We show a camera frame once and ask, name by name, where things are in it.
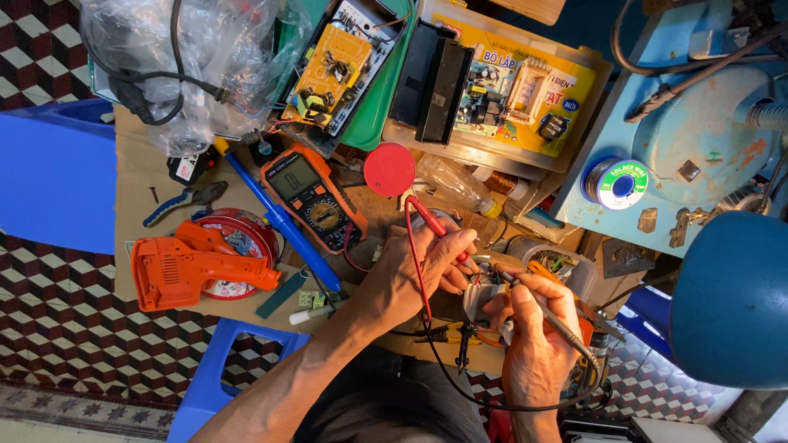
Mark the person's left hand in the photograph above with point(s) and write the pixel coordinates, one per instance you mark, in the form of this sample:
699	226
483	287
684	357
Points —
394	271

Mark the red round tin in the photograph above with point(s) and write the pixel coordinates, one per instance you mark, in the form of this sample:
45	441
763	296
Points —
252	231

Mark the black adapter with white label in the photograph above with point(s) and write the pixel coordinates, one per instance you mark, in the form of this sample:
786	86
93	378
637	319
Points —
188	167

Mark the green circuit board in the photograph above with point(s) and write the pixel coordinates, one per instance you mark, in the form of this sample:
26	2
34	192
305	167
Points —
486	98

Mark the yellow circuit board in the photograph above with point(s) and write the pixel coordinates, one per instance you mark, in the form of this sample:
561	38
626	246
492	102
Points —
329	74

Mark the blue plastic chair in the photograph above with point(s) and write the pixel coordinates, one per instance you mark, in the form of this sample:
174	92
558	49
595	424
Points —
55	178

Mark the dark metal plate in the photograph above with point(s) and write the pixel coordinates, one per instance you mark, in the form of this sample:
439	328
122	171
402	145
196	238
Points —
628	255

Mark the blue plastic stool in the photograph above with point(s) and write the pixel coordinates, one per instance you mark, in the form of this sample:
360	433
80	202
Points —
197	394
643	320

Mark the teal plastic strip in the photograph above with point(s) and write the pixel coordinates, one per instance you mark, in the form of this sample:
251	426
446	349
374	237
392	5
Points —
280	295

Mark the orange plastic tool housing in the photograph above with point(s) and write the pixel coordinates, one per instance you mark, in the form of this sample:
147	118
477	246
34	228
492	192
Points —
184	264

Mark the white marker tube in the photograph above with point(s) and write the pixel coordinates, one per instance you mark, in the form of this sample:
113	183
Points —
314	314

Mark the red multimeter probe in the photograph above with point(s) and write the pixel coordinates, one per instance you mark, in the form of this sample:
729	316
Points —
428	219

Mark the small clear plastic container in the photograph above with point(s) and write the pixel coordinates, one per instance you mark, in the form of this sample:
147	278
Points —
575	271

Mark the person's right hand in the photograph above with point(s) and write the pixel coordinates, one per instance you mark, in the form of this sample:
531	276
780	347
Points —
539	363

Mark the brown cardboard sheet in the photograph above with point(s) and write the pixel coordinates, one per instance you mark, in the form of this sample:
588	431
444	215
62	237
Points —
132	246

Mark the blue lamp shade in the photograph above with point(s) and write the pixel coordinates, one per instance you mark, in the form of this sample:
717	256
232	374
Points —
732	301

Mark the clear plastic bottle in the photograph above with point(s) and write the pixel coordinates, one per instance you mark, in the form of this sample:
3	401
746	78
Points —
455	184

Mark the red round lid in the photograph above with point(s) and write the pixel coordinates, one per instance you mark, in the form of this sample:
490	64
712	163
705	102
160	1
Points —
390	169

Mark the clear box with yellow label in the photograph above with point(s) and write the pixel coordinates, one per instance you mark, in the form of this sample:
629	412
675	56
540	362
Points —
554	117

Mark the black screw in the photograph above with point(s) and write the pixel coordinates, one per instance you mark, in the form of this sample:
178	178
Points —
154	195

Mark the orange digital multimeter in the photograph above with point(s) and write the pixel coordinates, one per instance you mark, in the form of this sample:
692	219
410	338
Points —
308	197

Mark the person's dark trousers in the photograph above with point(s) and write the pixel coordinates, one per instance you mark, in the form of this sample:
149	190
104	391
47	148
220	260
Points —
394	400

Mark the green plastic tray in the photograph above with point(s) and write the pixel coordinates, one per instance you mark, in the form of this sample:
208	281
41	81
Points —
378	104

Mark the black multimeter probe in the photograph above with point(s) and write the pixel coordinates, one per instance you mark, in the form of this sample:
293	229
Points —
554	320

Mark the blue desoldering pump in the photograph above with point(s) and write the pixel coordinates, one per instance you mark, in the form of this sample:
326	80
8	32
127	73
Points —
283	224

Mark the clear plastic bag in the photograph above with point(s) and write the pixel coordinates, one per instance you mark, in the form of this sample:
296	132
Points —
246	55

